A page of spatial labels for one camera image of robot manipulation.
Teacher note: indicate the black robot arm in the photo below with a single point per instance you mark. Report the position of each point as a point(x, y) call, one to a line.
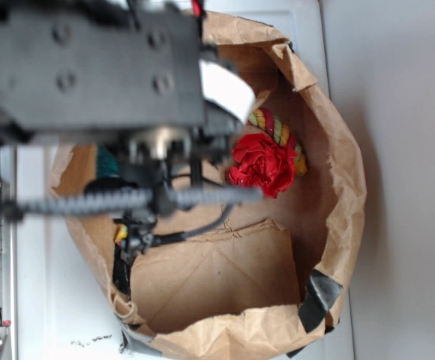
point(139, 80)

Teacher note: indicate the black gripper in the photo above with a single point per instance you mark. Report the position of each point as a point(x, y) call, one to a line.
point(139, 223)

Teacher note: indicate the green and yellow sponge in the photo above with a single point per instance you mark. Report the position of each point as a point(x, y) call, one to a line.
point(106, 165)

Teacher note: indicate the multicolour twisted rope toy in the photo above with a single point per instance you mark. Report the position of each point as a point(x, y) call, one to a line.
point(280, 133)

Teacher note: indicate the brown paper bag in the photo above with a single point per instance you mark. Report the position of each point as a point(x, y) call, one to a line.
point(272, 278)

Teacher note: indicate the crumpled red cloth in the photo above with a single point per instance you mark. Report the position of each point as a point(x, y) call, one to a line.
point(261, 163)

